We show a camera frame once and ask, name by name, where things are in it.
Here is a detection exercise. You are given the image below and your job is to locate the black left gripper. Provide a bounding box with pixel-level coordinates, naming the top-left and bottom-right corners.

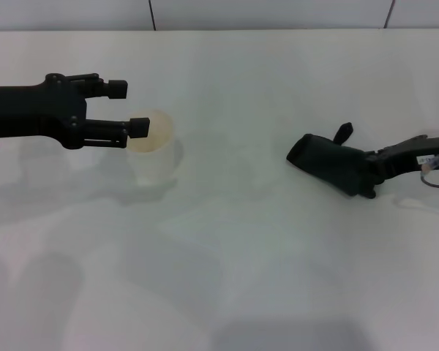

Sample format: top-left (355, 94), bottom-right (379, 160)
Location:
top-left (0, 72), bottom-right (151, 151)

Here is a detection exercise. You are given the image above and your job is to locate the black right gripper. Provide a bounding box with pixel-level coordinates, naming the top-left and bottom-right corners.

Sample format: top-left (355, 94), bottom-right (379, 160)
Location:
top-left (364, 134), bottom-right (439, 188)

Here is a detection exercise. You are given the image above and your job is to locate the dark blue rag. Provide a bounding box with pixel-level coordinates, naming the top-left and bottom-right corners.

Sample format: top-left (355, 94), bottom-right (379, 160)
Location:
top-left (285, 121), bottom-right (384, 200)

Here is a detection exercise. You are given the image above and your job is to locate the white plastic cup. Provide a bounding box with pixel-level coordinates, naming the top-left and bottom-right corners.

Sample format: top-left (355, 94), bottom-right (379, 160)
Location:
top-left (125, 108), bottom-right (176, 187)

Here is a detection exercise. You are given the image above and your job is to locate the right arm cable with plug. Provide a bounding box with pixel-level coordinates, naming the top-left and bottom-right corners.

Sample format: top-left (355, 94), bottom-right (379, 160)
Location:
top-left (419, 154), bottom-right (439, 192)

